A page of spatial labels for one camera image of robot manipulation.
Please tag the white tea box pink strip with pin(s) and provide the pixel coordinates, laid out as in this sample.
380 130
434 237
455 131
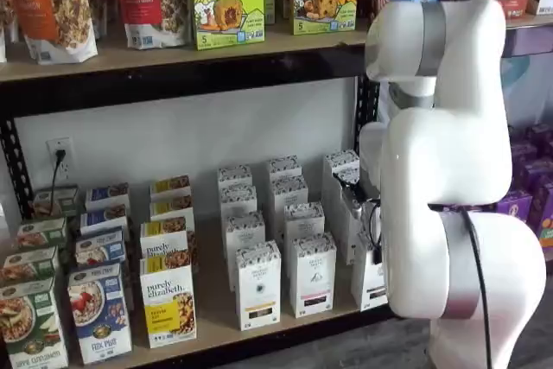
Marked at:
312 278

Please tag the purple snack box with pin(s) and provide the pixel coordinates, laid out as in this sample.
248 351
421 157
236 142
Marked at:
525 154
542 213
514 202
542 133
538 173

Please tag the white tea box green strip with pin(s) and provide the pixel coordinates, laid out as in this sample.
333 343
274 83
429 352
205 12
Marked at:
367 287

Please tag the white yellow Purely Elizabeth box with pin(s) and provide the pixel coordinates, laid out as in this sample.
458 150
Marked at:
170 187
166 300
162 235
170 207

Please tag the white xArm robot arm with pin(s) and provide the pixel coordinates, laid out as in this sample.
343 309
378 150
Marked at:
445 153

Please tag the white patterned-top tea box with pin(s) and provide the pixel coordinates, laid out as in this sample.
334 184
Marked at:
242 235
352 235
234 175
287 196
237 200
341 160
283 168
302 222
337 200

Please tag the white wall outlet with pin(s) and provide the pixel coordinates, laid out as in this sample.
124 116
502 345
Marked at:
65 146

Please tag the black metal shelving rack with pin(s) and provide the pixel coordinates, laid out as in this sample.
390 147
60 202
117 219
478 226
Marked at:
173 88

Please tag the white dotted gripper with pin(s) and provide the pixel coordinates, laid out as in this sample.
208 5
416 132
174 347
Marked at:
367 200

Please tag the blue flax plus oatmeal box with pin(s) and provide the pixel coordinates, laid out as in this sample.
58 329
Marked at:
106 196
99 313
99 246
103 218

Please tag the green apple cinnamon oatmeal box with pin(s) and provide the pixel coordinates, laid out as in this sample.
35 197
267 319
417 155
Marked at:
30 263
30 321
41 233
60 202

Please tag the wooden shelf board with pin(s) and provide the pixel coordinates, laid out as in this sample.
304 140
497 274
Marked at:
529 22
129 55
216 300

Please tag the orange label granola pouch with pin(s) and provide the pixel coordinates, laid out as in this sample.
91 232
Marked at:
39 10

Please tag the white tea box yellow strip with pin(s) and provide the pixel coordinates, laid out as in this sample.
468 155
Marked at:
258 291

